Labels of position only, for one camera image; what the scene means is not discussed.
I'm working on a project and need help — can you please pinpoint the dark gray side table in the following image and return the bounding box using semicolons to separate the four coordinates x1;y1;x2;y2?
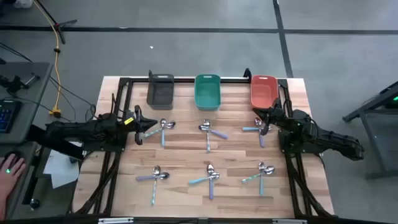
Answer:
341;80;398;180

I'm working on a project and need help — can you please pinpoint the gray desk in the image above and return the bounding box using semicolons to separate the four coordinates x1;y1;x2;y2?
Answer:
0;61;54;144

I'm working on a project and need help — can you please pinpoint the purple handled spoon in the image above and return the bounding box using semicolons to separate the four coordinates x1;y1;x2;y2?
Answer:
135;172;170;182
198;124;229;140
206;164;215;200

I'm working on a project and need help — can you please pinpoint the teal plastic bin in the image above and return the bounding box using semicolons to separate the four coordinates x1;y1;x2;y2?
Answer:
194;73;222;111

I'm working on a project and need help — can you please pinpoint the white paper sheet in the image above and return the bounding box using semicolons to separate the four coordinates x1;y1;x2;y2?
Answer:
42;141;83;190

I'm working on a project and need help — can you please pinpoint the silver metal bracket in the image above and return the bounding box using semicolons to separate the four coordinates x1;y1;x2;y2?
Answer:
98;217;134;224
272;218;307;224

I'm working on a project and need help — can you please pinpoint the gray plastic bin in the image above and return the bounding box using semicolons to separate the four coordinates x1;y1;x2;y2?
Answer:
146;73;175;111

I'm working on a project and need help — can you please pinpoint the black aluminium table frame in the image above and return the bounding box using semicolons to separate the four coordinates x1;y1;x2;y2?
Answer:
71;67;333;218

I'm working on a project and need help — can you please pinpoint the black tripod stand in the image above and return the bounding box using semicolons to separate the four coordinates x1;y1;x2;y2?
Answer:
36;0;78;45

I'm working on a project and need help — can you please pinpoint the black computer mouse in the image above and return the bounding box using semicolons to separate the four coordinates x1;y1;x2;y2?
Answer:
3;150;26;166

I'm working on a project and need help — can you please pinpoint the orange plastic bin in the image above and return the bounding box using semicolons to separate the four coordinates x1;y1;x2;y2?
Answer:
250;74;279;110

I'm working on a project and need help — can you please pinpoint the black desk clamp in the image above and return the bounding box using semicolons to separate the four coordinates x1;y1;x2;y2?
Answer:
0;73;40;93

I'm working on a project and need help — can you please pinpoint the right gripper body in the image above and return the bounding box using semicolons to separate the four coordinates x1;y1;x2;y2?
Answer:
260;98;282;136

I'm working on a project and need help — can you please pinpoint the yellow cable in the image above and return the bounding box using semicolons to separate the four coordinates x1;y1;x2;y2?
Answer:
32;0;63;119

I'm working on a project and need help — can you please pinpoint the black backlit keyboard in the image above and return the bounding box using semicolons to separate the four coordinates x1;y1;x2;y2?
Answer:
0;99;22;134

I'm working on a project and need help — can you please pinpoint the grey-handled spoon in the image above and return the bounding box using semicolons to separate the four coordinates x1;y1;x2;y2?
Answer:
254;117;266;149

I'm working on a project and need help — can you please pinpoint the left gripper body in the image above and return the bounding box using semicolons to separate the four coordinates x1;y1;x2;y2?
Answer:
124;105;144;146

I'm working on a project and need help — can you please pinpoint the person's hand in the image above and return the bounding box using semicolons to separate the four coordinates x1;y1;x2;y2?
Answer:
0;154;27;200

